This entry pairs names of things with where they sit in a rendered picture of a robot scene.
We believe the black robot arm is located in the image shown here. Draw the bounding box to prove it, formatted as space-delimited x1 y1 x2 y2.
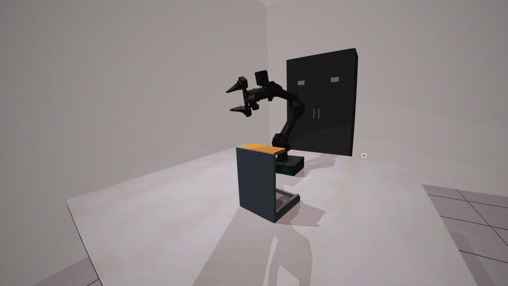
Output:
247 70 306 162

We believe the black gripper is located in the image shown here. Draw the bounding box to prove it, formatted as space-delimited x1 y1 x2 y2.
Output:
226 76 261 117

